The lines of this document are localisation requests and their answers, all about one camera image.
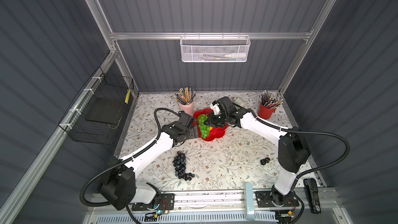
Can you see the small black loose grapes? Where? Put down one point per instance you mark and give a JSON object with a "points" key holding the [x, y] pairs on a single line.
{"points": [[264, 161]]}

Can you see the black wire side basket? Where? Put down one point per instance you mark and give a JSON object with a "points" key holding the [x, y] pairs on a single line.
{"points": [[100, 111]]}

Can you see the dark purple grape bunch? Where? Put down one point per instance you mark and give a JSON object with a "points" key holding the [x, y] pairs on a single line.
{"points": [[180, 166]]}

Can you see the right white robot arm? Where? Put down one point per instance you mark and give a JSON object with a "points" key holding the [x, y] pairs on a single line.
{"points": [[293, 150]]}

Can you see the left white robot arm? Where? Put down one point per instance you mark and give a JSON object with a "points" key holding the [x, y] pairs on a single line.
{"points": [[119, 186]]}

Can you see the pink pencil cup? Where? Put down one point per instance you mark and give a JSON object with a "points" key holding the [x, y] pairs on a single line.
{"points": [[187, 108]]}

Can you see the white wire wall basket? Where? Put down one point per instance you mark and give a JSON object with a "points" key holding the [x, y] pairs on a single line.
{"points": [[214, 49]]}

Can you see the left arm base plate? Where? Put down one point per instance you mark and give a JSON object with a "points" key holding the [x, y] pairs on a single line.
{"points": [[161, 202]]}

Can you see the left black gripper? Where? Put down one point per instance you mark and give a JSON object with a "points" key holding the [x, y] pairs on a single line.
{"points": [[193, 132]]}

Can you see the green fake grape bunch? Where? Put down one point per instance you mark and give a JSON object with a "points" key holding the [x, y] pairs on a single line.
{"points": [[203, 128]]}

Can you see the red pencil cup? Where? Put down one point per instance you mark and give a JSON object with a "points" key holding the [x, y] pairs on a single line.
{"points": [[264, 112]]}

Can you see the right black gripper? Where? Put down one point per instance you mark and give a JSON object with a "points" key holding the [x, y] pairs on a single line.
{"points": [[211, 121]]}

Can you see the red flower fruit bowl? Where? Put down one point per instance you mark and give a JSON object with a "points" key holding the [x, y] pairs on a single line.
{"points": [[213, 133]]}

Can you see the light blue rail bracket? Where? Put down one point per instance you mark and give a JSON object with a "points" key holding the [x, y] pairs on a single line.
{"points": [[249, 202]]}

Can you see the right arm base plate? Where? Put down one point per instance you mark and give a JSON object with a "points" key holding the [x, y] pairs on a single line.
{"points": [[275, 199]]}

